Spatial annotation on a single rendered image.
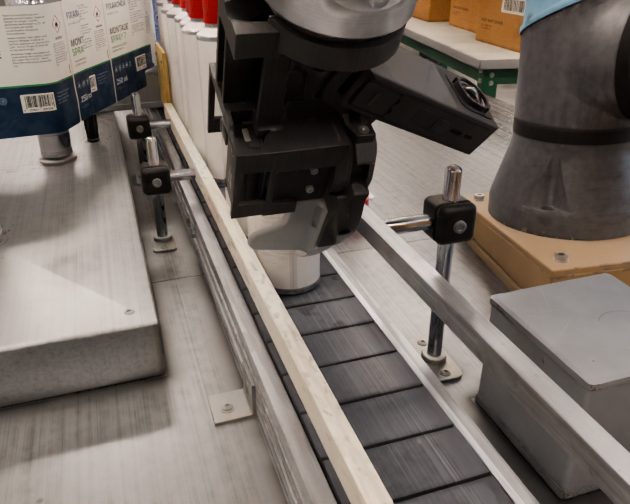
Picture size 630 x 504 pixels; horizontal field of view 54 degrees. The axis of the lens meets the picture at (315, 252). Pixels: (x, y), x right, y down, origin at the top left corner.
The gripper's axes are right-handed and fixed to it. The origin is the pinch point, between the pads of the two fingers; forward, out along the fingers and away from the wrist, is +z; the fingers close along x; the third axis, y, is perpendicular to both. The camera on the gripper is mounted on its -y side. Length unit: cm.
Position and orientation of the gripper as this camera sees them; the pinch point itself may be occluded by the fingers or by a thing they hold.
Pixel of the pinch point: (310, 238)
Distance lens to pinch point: 45.8
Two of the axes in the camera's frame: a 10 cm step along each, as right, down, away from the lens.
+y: -9.5, 1.5, -2.9
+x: 2.8, 8.2, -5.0
